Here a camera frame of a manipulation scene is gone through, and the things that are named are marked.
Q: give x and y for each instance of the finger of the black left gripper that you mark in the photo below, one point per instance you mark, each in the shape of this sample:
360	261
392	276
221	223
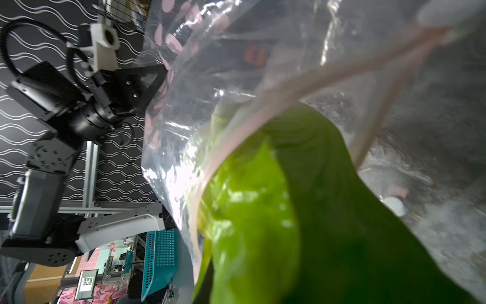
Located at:
139	85

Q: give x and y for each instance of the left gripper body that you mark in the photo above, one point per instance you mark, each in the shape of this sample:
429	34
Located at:
107	92

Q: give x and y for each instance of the zip-top bag with cabbage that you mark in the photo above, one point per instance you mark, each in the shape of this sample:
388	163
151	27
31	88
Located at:
402	81

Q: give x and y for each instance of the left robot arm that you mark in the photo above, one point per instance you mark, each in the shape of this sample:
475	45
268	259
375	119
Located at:
73	113

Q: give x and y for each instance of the teal plastic basket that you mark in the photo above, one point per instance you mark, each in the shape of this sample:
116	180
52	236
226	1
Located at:
160	263

